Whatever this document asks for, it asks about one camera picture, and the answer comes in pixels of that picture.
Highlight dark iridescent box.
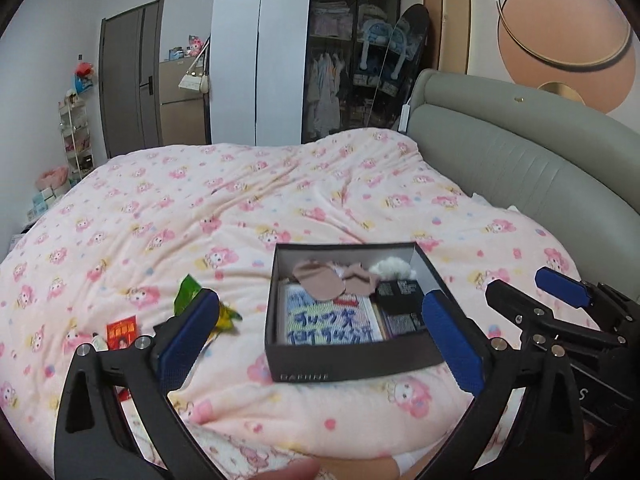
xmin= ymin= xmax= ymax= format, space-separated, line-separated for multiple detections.
xmin=379 ymin=309 xmax=431 ymax=339

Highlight grey padded headboard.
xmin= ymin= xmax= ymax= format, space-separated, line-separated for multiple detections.
xmin=400 ymin=67 xmax=640 ymax=322

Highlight small black box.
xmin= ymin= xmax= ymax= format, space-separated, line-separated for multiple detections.
xmin=375 ymin=280 xmax=425 ymax=311

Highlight white printed packet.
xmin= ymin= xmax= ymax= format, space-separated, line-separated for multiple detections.
xmin=276 ymin=284 xmax=384 ymax=347

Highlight grey door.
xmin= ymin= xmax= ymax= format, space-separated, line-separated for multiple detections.
xmin=98 ymin=0 xmax=166 ymax=160

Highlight red blue toy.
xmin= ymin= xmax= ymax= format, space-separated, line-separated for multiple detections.
xmin=73 ymin=60 xmax=96 ymax=94

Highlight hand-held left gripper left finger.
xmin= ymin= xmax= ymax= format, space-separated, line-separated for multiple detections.
xmin=54 ymin=287 xmax=221 ymax=480

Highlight brown cabinet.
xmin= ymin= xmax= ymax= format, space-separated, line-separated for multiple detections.
xmin=159 ymin=55 xmax=212 ymax=147

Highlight person's leg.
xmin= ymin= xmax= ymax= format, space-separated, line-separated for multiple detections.
xmin=239 ymin=455 xmax=402 ymax=480

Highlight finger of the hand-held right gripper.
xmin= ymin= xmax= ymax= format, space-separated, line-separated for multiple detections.
xmin=484 ymin=279 xmax=627 ymax=357
xmin=534 ymin=266 xmax=640 ymax=334

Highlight white fluffy plush with bow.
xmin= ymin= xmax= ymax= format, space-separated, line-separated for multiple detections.
xmin=371 ymin=255 xmax=417 ymax=282

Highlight round peach wall decoration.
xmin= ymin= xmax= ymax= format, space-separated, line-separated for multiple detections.
xmin=496 ymin=0 xmax=634 ymax=70

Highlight cream handbag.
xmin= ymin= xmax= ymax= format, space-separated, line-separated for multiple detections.
xmin=178 ymin=35 xmax=211 ymax=94

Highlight white shelf rack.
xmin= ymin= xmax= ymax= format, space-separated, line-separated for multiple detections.
xmin=57 ymin=92 xmax=96 ymax=187

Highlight white wardrobe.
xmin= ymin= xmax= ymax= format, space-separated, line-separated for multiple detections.
xmin=209 ymin=0 xmax=314 ymax=147

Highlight black cardboard box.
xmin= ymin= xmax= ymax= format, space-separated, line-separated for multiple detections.
xmin=263 ymin=241 xmax=453 ymax=385

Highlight stack of small boxes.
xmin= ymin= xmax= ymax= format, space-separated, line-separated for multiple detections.
xmin=22 ymin=187 xmax=57 ymax=222

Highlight blue plush toy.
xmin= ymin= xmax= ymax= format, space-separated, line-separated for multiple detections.
xmin=357 ymin=20 xmax=419 ymax=79

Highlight black oval board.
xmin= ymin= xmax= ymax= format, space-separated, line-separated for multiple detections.
xmin=379 ymin=4 xmax=431 ymax=132

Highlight beige sock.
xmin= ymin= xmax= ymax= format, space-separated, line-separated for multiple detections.
xmin=344 ymin=261 xmax=387 ymax=297
xmin=292 ymin=259 xmax=347 ymax=299

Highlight white shorts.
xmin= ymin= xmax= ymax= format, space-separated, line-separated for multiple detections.
xmin=394 ymin=452 xmax=432 ymax=472

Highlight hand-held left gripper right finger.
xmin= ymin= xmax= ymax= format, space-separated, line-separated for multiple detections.
xmin=421 ymin=288 xmax=587 ymax=480

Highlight red packet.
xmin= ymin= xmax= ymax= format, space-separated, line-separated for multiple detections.
xmin=106 ymin=316 xmax=139 ymax=351

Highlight pink printed blanket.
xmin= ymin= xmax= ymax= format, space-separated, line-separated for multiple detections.
xmin=0 ymin=127 xmax=592 ymax=480

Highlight pink flower bouquet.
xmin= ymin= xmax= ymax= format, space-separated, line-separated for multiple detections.
xmin=37 ymin=166 xmax=70 ymax=197

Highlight green yellow snack packet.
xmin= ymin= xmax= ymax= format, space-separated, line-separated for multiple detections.
xmin=172 ymin=274 xmax=244 ymax=337

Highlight dark glass wardrobe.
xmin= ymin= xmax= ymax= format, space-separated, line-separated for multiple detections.
xmin=300 ymin=0 xmax=404 ymax=145

